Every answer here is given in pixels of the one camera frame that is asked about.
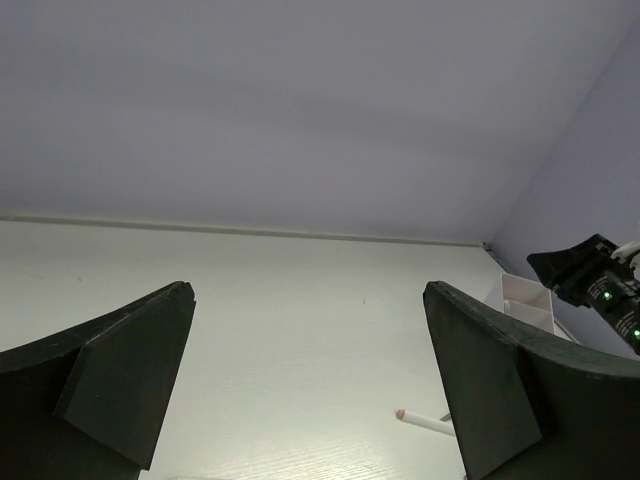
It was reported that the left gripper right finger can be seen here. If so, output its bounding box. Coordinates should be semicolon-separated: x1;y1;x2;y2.
423;281;639;480

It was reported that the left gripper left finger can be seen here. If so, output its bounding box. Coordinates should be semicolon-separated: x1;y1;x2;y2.
1;282;195;479

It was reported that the pink white marker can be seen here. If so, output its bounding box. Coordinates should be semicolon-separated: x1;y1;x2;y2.
395;409;455;437

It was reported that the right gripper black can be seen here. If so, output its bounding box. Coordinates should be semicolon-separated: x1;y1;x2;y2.
527;234;639;353

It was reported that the white compartment pen holder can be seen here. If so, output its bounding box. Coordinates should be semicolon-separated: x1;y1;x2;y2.
484;273;577;343

